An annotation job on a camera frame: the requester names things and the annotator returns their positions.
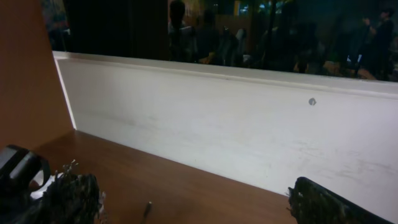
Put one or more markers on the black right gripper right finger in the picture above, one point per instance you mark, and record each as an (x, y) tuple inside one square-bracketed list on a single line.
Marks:
[(310, 203)]

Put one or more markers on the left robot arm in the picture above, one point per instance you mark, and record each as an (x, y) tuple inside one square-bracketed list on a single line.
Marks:
[(19, 166)]

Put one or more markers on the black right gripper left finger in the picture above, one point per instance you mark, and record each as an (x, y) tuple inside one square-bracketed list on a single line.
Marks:
[(70, 198)]

